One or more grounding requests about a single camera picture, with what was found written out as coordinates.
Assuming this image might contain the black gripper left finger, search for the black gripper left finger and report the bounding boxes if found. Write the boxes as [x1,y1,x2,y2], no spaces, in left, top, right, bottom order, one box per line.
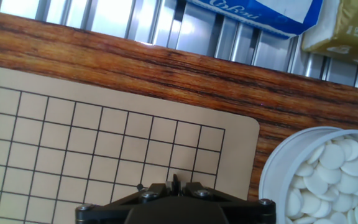
[75,182,177,224]

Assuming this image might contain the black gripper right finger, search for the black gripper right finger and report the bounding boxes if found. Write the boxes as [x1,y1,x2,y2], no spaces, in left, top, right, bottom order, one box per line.
[178,182,276,224]

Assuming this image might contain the beige go board mat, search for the beige go board mat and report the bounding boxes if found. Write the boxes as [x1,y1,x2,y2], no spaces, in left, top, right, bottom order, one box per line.
[0,63,260,224]

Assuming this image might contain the brown wooden board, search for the brown wooden board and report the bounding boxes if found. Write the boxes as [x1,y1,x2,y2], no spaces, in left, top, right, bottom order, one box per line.
[0,8,358,203]

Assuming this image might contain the white round bowl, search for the white round bowl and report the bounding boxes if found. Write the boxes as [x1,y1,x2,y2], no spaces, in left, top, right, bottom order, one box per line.
[258,126,358,224]

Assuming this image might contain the white go stones pile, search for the white go stones pile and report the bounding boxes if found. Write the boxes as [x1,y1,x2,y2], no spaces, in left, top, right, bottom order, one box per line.
[286,135,358,224]

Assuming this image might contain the blue tissue pack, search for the blue tissue pack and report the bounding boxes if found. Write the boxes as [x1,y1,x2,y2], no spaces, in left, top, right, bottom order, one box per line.
[186,0,324,40]

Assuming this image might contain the gold tissue pack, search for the gold tissue pack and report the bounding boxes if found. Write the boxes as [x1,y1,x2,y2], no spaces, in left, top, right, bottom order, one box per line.
[301,0,358,67]

